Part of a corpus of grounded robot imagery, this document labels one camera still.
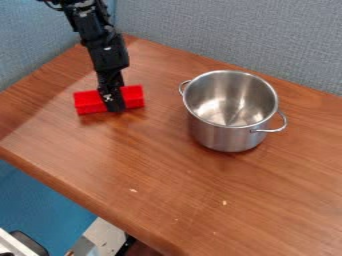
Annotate black chair part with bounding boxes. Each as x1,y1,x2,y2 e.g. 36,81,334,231
9,230,49,256

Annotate red rectangular block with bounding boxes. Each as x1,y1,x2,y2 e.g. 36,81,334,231
73,85,144,115

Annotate white table leg bracket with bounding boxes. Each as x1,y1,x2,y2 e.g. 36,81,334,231
65,218,125,256

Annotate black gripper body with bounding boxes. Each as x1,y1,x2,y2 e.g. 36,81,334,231
36,0,129,87

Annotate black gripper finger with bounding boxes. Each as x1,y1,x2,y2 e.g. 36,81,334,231
97,84,125,113

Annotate stainless steel pot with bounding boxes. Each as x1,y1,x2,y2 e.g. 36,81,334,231
177,70,288,153

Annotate white object at corner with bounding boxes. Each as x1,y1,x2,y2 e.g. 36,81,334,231
0,228,36,256

